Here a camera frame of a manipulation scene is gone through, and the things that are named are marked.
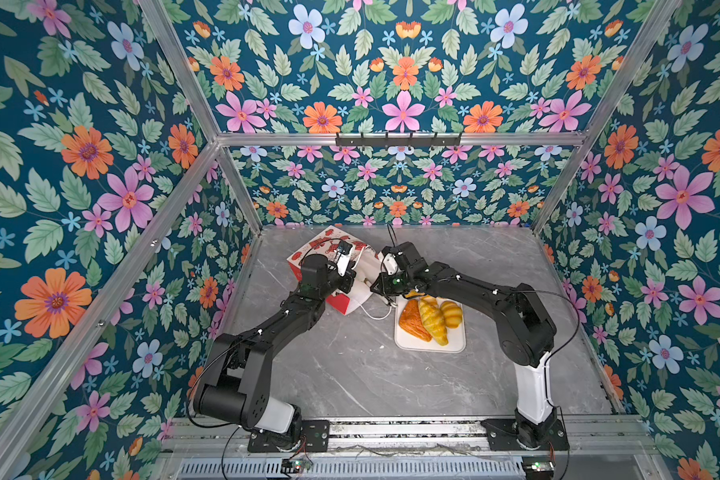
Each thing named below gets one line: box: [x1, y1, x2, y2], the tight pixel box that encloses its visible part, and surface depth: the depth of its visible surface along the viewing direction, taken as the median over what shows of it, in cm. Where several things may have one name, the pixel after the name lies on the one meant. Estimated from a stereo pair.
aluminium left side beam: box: [0, 142, 223, 480], surface depth 60 cm
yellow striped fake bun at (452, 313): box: [441, 300, 462, 329], surface depth 93 cm
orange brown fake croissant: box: [398, 299, 433, 342], surface depth 91 cm
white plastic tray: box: [394, 296, 466, 353], surface depth 92 cm
